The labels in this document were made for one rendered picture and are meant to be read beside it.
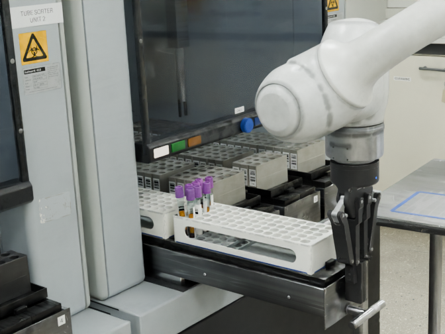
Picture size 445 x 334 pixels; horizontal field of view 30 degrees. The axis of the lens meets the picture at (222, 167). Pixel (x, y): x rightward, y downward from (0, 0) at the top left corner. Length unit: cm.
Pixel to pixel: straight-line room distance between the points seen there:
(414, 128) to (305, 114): 281
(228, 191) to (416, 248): 218
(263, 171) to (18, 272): 64
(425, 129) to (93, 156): 259
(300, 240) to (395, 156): 260
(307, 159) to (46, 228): 74
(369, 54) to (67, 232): 60
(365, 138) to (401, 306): 199
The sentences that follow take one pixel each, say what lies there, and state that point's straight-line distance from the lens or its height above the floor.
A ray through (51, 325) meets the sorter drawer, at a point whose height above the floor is 79.
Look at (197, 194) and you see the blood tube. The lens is 147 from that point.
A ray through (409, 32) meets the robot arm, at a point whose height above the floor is 121.
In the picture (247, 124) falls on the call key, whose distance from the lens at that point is 165.
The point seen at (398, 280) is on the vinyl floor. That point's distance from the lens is 342.
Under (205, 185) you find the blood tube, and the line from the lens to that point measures 149.
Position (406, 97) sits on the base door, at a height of 63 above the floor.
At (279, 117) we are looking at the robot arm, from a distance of 106.
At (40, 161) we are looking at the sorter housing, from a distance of 133.
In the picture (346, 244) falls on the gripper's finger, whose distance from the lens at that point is 129.
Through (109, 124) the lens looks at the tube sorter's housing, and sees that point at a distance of 142.
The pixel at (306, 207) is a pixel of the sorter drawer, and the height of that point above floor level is 78.
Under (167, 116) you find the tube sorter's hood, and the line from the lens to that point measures 150.
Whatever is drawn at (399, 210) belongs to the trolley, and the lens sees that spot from 164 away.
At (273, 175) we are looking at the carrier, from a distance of 179.
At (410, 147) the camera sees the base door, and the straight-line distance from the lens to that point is 388.
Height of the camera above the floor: 133
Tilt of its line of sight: 15 degrees down
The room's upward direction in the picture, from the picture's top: 3 degrees counter-clockwise
